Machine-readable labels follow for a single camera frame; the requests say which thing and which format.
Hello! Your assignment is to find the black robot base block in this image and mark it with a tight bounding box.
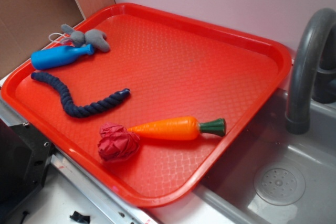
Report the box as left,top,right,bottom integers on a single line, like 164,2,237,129
1,121,54,223

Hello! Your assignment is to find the red plastic tray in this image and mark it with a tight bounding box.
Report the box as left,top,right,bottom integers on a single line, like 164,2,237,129
1,4,291,208

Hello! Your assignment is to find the orange plastic toy carrot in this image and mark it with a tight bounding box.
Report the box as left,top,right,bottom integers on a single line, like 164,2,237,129
128,116,226,141

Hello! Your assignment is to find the crumpled red paper ball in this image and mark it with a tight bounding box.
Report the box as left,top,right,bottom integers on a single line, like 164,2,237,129
98,122,140,162

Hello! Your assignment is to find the grey plush bunny toy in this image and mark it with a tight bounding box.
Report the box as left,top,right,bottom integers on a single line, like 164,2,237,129
56,24,111,52

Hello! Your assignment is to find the grey plastic toy sink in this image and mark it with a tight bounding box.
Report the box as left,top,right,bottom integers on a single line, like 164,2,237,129
195,90,335,223

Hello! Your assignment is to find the blue plastic bottle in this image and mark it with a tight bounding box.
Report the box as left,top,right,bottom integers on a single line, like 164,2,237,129
31,44,95,70

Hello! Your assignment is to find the grey plastic faucet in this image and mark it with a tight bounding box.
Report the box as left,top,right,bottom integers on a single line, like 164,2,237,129
285,8,335,134

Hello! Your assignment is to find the black tape scrap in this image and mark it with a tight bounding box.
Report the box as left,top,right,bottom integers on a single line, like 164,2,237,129
69,211,91,224

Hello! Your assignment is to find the brown cardboard panel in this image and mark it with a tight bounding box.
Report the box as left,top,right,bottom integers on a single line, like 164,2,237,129
1,0,115,78

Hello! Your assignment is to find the dark blue rope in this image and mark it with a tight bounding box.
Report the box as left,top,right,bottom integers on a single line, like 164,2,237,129
30,72,131,118

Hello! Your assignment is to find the silver metal rail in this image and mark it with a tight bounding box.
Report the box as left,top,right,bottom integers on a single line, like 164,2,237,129
0,98,158,224

